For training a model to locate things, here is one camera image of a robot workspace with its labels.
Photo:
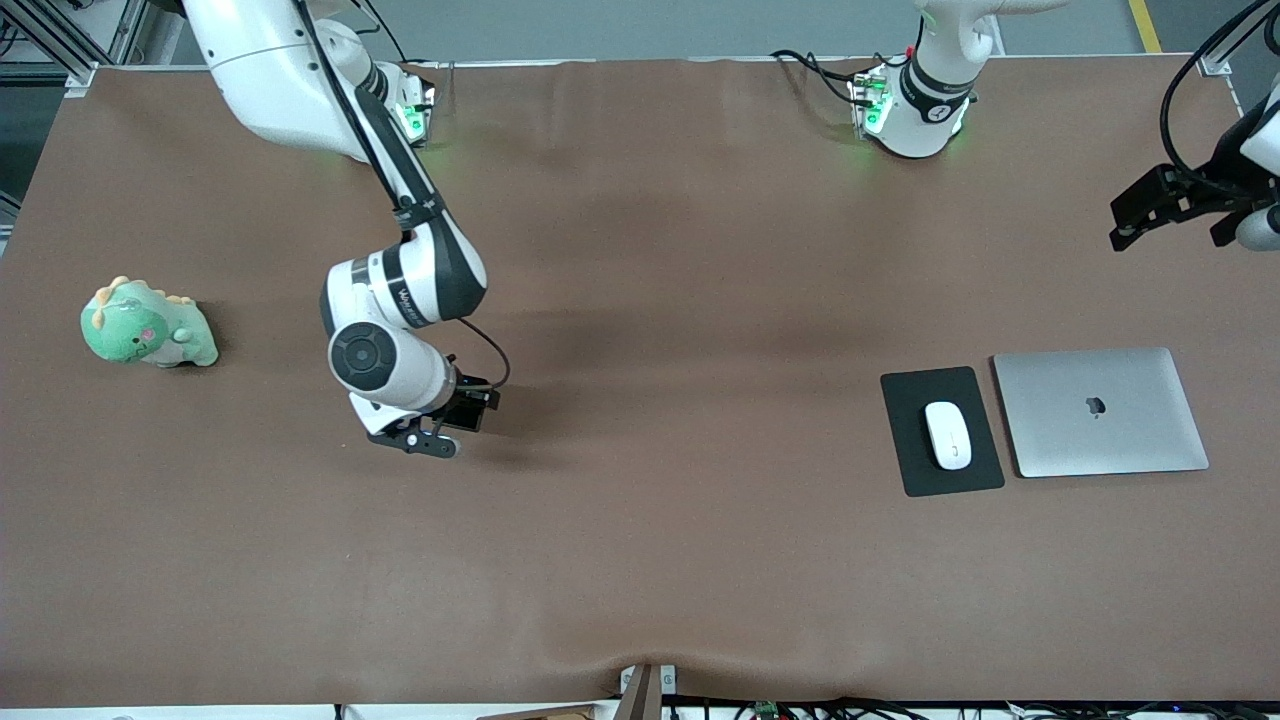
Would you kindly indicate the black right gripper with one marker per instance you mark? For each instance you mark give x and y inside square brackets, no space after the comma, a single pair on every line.
[466,409]

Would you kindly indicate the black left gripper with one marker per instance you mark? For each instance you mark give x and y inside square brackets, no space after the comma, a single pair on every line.
[1203,186]

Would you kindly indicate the black phone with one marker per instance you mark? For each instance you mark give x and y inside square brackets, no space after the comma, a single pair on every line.
[472,414]

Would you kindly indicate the white computer mouse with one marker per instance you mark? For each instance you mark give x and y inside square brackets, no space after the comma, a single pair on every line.
[948,435]

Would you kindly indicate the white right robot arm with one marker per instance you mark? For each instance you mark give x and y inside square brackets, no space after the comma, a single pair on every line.
[405,375]

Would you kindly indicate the black mouse pad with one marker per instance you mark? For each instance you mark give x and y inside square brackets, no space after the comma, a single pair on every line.
[900,450]

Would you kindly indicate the brown table cover cloth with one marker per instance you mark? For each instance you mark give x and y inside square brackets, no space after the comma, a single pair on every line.
[640,560]

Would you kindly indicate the silver closed laptop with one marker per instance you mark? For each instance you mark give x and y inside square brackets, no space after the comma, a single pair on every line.
[1130,440]

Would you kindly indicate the green plush dinosaur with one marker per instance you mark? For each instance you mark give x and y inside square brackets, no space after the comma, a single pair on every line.
[130,330]

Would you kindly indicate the aluminium frame profile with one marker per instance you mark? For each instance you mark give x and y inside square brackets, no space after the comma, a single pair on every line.
[1215,62]
[78,75]

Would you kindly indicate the brown post with grey brackets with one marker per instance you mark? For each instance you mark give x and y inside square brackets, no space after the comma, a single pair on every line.
[645,695]

